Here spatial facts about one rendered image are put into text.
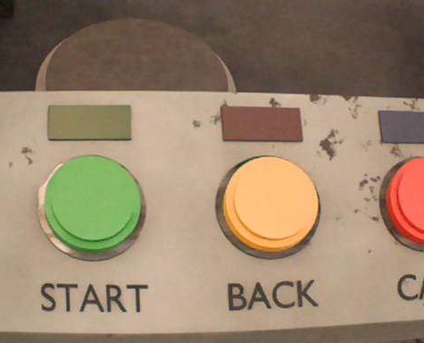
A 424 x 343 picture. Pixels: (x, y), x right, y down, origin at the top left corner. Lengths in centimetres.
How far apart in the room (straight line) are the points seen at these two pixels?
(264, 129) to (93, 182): 8
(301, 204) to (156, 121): 7
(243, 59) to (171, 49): 78
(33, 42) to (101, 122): 96
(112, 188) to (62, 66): 19
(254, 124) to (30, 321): 13
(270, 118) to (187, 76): 16
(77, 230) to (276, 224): 8
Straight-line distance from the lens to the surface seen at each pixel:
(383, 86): 141
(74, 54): 59
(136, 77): 58
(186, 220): 41
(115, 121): 42
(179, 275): 40
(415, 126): 45
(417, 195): 43
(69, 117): 42
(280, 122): 43
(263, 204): 41
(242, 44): 140
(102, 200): 40
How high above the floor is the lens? 92
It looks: 48 degrees down
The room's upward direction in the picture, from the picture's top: 10 degrees clockwise
